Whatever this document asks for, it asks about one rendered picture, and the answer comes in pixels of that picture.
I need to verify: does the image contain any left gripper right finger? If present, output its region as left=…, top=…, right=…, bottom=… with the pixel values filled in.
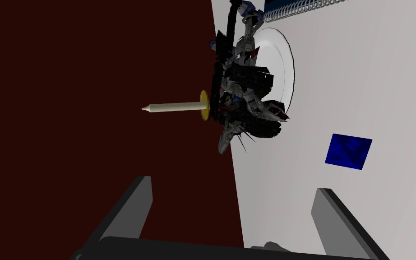
left=310, top=187, right=390, bottom=260

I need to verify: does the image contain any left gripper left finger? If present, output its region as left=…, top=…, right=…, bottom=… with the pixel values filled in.
left=84, top=176, right=154, bottom=244

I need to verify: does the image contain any blue square cloth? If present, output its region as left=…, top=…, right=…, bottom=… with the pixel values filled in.
left=325, top=133, right=373, bottom=171

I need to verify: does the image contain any white candle on yellow holder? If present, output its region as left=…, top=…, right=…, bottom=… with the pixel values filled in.
left=140, top=90, right=210, bottom=121

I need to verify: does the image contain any black and white robot figurine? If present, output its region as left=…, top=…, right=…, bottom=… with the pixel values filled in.
left=208, top=0, right=290, bottom=156

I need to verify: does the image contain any white plate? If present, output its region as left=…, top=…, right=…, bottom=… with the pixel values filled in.
left=252, top=27, right=296, bottom=112

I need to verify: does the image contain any blue spiral notebook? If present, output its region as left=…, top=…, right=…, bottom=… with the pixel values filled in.
left=263, top=0, right=349, bottom=23

